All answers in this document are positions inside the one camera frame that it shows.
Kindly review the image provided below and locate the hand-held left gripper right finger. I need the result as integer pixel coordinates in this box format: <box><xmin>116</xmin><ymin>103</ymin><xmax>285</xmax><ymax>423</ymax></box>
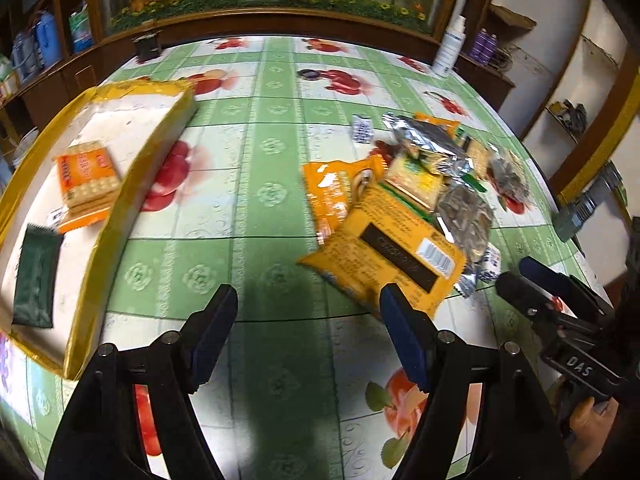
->
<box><xmin>379</xmin><ymin>282</ymin><xmax>571</xmax><ymax>480</ymax></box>

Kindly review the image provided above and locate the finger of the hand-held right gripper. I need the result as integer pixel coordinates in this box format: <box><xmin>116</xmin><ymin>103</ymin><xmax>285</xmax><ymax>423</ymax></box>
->
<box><xmin>495</xmin><ymin>271</ymin><xmax>576</xmax><ymax>332</ymax></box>
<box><xmin>518</xmin><ymin>256</ymin><xmax>616</xmax><ymax>322</ymax></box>

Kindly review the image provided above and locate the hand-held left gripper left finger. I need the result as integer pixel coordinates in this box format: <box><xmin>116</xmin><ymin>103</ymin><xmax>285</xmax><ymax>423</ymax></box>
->
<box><xmin>44</xmin><ymin>284</ymin><xmax>239</xmax><ymax>480</ymax></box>

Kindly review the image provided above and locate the large yellow packet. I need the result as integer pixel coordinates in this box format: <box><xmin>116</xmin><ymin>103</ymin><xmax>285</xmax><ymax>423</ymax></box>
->
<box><xmin>296</xmin><ymin>182</ymin><xmax>468</xmax><ymax>320</ymax></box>

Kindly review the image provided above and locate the green-edged cracker packet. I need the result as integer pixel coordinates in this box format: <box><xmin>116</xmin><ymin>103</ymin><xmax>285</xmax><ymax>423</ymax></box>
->
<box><xmin>386</xmin><ymin>141</ymin><xmax>451</xmax><ymax>211</ymax></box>

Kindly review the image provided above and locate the yellow cardboard box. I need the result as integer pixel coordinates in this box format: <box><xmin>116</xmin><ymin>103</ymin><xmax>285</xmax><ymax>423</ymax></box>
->
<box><xmin>0</xmin><ymin>79</ymin><xmax>198</xmax><ymax>380</ymax></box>

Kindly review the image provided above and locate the orange snack packet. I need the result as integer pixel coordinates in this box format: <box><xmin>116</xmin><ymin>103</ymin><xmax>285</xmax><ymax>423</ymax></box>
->
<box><xmin>301</xmin><ymin>155</ymin><xmax>386</xmax><ymax>251</ymax></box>

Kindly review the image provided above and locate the person's right hand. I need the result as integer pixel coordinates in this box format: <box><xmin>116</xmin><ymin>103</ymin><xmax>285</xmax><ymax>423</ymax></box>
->
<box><xmin>569</xmin><ymin>399</ymin><xmax>623</xmax><ymax>463</ymax></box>

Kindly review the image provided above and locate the small blue-white candy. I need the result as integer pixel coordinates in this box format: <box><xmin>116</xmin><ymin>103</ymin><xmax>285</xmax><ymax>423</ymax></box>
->
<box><xmin>352</xmin><ymin>115</ymin><xmax>374</xmax><ymax>145</ymax></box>
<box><xmin>481</xmin><ymin>244</ymin><xmax>504</xmax><ymax>282</ymax></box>

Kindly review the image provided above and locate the grey dark object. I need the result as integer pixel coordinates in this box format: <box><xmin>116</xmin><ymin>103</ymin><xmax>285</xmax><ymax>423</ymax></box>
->
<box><xmin>552</xmin><ymin>195</ymin><xmax>599</xmax><ymax>242</ymax></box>

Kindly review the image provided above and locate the sunflower seed packet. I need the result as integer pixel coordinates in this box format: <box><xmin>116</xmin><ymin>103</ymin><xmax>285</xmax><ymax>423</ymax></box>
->
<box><xmin>436</xmin><ymin>185</ymin><xmax>496</xmax><ymax>262</ymax></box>
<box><xmin>487</xmin><ymin>154</ymin><xmax>531</xmax><ymax>207</ymax></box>

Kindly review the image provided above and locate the clear cracker packet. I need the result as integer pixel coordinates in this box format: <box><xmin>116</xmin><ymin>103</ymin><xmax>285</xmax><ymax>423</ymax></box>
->
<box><xmin>459</xmin><ymin>137</ymin><xmax>493</xmax><ymax>181</ymax></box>

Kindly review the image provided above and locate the green fruit-print tablecloth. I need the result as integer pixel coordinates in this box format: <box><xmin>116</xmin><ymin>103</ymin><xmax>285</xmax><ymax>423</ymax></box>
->
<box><xmin>0</xmin><ymin>35</ymin><xmax>616</xmax><ymax>480</ymax></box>

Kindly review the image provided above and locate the dark cluttered heap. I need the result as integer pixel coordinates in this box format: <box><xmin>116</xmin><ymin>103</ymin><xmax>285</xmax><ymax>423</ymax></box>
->
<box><xmin>549</xmin><ymin>100</ymin><xmax>589</xmax><ymax>134</ymax></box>

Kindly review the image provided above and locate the silver foil packet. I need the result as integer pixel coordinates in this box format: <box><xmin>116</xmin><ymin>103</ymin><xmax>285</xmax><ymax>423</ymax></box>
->
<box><xmin>382</xmin><ymin>112</ymin><xmax>476</xmax><ymax>177</ymax></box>

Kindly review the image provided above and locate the orange flat packet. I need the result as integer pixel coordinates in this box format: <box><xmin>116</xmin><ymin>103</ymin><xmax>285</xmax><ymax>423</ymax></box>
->
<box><xmin>414</xmin><ymin>112</ymin><xmax>462</xmax><ymax>137</ymax></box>

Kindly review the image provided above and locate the dark green packet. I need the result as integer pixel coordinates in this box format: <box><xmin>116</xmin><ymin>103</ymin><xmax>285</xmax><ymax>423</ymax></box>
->
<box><xmin>11</xmin><ymin>224</ymin><xmax>65</xmax><ymax>330</ymax></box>

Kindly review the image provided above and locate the orange cracker packet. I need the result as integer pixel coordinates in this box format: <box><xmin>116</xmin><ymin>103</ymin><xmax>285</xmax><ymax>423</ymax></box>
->
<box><xmin>54</xmin><ymin>141</ymin><xmax>122</xmax><ymax>233</ymax></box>

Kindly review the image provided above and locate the white spray bottle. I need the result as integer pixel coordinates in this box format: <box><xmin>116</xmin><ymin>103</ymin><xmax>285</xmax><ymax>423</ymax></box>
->
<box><xmin>431</xmin><ymin>14</ymin><xmax>468</xmax><ymax>79</ymax></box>

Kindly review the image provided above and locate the green-white bag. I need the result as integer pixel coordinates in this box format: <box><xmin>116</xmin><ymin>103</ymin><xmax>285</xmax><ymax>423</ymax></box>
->
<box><xmin>69</xmin><ymin>4</ymin><xmax>94</xmax><ymax>54</ymax></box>

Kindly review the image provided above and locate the blue plastic bottle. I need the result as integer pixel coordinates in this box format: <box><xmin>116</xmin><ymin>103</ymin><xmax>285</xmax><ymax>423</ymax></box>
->
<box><xmin>12</xmin><ymin>31</ymin><xmax>39</xmax><ymax>84</ymax></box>
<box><xmin>35</xmin><ymin>10</ymin><xmax>62</xmax><ymax>69</ymax></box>

